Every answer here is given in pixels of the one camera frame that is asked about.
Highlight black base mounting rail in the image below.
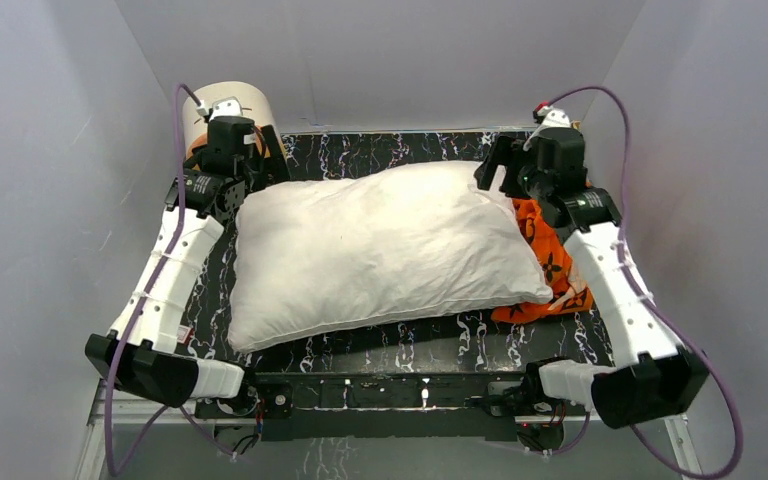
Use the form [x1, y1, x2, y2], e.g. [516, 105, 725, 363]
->
[195, 373, 565, 446]

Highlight small red white sticker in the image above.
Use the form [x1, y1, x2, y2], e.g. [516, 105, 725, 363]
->
[177, 325, 194, 345]

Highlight cream drum with orange face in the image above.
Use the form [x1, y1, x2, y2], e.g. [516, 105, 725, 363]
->
[181, 81, 287, 159]

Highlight white pillow insert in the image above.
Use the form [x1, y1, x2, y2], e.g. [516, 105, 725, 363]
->
[227, 161, 553, 353]

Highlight aluminium frame rail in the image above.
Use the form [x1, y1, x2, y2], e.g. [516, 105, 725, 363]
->
[75, 378, 705, 480]

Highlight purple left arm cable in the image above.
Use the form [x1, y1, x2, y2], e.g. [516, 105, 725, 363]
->
[103, 82, 246, 478]

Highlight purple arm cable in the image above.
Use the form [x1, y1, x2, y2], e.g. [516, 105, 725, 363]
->
[103, 82, 246, 478]
[532, 85, 745, 480]

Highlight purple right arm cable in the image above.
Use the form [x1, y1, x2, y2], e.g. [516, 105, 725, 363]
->
[532, 85, 745, 480]

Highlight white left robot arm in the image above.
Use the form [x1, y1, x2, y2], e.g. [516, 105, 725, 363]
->
[85, 114, 289, 416]

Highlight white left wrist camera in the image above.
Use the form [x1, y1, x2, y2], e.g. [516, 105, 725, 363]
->
[195, 97, 249, 123]

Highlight orange patterned pillowcase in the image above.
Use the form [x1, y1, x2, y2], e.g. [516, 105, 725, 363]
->
[491, 199, 595, 324]

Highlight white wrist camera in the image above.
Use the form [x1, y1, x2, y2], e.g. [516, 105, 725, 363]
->
[195, 97, 249, 123]
[531, 102, 572, 138]

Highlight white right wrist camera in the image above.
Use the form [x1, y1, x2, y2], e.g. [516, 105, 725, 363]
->
[531, 102, 572, 138]

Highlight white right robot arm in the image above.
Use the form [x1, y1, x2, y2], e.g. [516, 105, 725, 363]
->
[475, 127, 709, 429]

